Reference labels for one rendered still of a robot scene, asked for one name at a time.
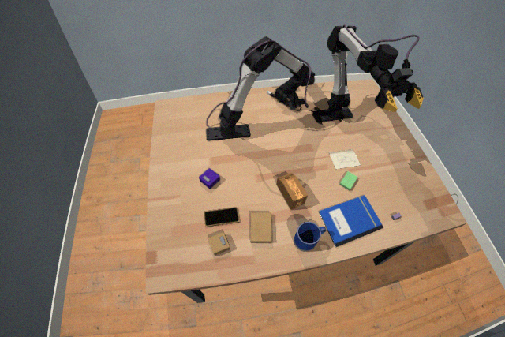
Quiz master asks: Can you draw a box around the white sheet of paper with line drawing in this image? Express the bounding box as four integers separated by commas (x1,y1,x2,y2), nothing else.
329,149,361,169

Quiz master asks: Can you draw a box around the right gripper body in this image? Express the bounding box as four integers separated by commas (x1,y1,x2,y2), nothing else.
275,82,297,101

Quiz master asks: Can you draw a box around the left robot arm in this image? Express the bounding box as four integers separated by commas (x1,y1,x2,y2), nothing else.
313,26,413,122

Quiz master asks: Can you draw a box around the blue spiral notebook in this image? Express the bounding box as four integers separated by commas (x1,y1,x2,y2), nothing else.
319,195,383,247

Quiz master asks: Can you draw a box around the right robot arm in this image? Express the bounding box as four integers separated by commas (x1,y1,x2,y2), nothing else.
206,36,310,141

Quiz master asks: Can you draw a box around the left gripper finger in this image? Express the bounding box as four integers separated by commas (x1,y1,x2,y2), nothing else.
383,91,398,112
407,88,424,109

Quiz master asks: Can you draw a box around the blue cylindrical cup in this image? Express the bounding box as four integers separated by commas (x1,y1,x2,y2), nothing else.
294,222,326,252

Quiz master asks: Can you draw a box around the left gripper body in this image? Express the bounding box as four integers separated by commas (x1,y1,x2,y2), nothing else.
375,73,423,109

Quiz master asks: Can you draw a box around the green rectangular block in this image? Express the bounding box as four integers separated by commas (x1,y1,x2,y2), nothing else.
340,171,358,190

